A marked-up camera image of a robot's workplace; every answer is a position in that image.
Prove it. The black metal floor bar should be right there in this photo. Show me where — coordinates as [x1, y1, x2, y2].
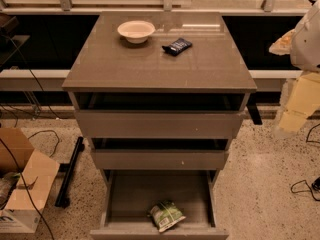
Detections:
[55, 136, 84, 208]

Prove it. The black cable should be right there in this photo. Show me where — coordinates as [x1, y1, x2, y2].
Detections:
[290, 123, 320, 202]
[0, 33, 62, 240]

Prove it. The middle grey drawer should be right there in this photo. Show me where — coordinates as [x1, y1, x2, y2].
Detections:
[91, 138, 230, 170]

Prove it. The black cable on right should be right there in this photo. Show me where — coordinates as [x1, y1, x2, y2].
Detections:
[290, 123, 320, 202]

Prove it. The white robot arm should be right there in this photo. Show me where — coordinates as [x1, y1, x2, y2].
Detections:
[269, 0, 320, 133]

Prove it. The top grey drawer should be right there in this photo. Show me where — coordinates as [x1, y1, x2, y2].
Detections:
[69, 91, 250, 140]

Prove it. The dark blue snack packet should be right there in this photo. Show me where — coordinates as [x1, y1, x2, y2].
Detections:
[162, 38, 192, 56]

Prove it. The brown cardboard box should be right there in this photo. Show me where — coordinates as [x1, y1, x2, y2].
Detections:
[0, 128, 59, 233]

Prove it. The black cable on left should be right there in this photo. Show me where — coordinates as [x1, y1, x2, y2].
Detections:
[0, 33, 62, 240]

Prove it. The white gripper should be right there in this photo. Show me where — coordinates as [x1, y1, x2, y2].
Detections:
[269, 29, 320, 133]

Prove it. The grey drawer cabinet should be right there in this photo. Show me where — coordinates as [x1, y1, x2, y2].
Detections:
[61, 11, 258, 240]

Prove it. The white paper bowl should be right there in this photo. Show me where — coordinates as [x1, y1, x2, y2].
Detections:
[117, 21, 155, 44]

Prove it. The green jalapeno chip bag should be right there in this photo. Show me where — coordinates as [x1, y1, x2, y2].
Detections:
[148, 200, 186, 233]

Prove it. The bottom grey open drawer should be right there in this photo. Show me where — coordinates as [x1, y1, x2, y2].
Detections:
[90, 170, 228, 240]

